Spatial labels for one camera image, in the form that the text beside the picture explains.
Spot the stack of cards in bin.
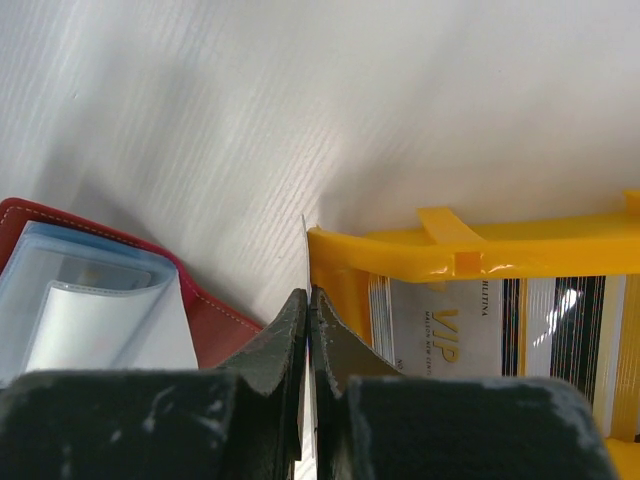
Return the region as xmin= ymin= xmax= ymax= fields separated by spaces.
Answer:
xmin=499 ymin=275 xmax=639 ymax=442

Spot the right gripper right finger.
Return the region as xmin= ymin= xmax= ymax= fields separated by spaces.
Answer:
xmin=308 ymin=288 xmax=618 ymax=479

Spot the white VIP card in bin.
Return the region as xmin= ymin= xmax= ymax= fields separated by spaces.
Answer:
xmin=368 ymin=275 xmax=503 ymax=378

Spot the gold credit card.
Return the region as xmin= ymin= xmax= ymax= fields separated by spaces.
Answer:
xmin=294 ymin=214 xmax=317 ymax=479

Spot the yellow plastic card bin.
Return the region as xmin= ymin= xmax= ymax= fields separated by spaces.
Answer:
xmin=308 ymin=191 xmax=639 ymax=479

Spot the red leather card holder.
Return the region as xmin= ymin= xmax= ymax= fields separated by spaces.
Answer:
xmin=1 ymin=198 xmax=260 ymax=384

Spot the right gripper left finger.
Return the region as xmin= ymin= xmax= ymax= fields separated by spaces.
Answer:
xmin=1 ymin=289 xmax=306 ymax=479

